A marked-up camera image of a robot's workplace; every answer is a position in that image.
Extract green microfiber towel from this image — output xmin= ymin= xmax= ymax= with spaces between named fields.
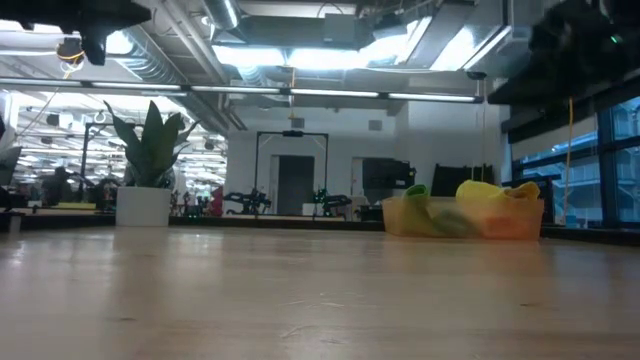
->
xmin=404 ymin=183 xmax=436 ymax=236

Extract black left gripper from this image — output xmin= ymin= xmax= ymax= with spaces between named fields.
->
xmin=59 ymin=0 xmax=153 ymax=67

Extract yellow microfiber towel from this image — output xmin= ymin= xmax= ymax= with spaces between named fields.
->
xmin=454 ymin=179 xmax=542 ymax=204

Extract black ceiling dome device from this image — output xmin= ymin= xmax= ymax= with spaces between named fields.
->
xmin=54 ymin=37 xmax=89 ymax=66

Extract potted green plant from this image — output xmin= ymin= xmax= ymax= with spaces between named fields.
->
xmin=103 ymin=99 xmax=197 ymax=229

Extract black background monitor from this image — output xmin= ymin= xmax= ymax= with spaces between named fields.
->
xmin=362 ymin=157 xmax=417 ymax=191

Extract background work table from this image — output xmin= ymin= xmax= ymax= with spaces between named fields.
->
xmin=222 ymin=213 xmax=351 ymax=222

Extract silver ribbed ceiling duct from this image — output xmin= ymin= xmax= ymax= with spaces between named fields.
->
xmin=107 ymin=24 xmax=184 ymax=89

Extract black equipment cases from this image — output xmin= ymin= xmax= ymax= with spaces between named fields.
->
xmin=430 ymin=163 xmax=495 ymax=199

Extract bright ceiling light panel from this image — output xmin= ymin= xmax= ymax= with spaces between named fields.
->
xmin=212 ymin=44 xmax=391 ymax=71

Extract translucent orange plastic basket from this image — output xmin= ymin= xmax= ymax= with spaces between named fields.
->
xmin=382 ymin=195 xmax=545 ymax=241

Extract dark grey tilted screen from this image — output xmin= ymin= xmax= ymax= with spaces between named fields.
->
xmin=0 ymin=144 xmax=24 ymax=189

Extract red background object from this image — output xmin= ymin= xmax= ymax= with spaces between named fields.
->
xmin=208 ymin=187 xmax=225 ymax=217

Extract black gantry frame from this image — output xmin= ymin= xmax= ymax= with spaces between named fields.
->
xmin=78 ymin=122 xmax=131 ymax=201
xmin=254 ymin=130 xmax=330 ymax=217

